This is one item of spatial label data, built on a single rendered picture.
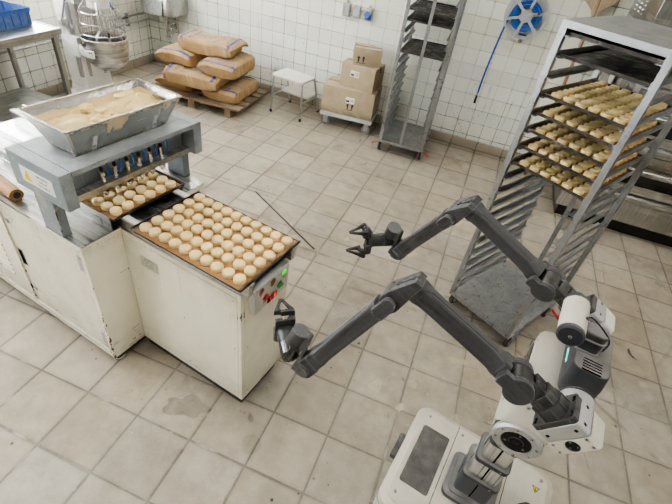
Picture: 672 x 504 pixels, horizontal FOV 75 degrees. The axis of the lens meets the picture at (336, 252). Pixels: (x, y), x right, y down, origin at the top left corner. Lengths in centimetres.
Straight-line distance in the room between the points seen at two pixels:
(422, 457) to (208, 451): 100
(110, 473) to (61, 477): 20
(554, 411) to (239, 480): 149
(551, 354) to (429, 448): 87
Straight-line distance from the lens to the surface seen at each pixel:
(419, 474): 211
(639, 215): 481
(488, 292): 317
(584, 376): 138
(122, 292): 237
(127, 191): 225
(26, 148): 214
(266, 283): 183
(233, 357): 212
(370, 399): 253
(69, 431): 255
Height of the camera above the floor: 211
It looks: 39 degrees down
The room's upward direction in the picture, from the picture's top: 10 degrees clockwise
